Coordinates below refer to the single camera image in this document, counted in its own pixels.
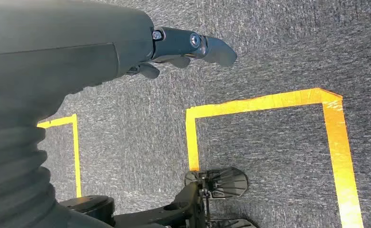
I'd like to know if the yellow floor tape square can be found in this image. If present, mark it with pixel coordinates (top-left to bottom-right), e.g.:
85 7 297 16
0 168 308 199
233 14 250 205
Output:
37 114 82 199
185 88 364 228

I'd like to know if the robot left leg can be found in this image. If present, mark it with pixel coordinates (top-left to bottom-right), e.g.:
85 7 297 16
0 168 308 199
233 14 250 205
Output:
59 180 206 228

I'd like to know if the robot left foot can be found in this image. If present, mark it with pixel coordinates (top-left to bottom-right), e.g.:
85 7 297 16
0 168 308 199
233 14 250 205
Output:
185 167 249 200

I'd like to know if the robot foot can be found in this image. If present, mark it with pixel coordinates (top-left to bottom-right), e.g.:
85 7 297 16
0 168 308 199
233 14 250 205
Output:
209 218 257 228
185 167 249 200

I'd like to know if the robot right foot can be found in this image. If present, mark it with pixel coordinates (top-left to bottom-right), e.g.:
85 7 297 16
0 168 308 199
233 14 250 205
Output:
209 218 257 228

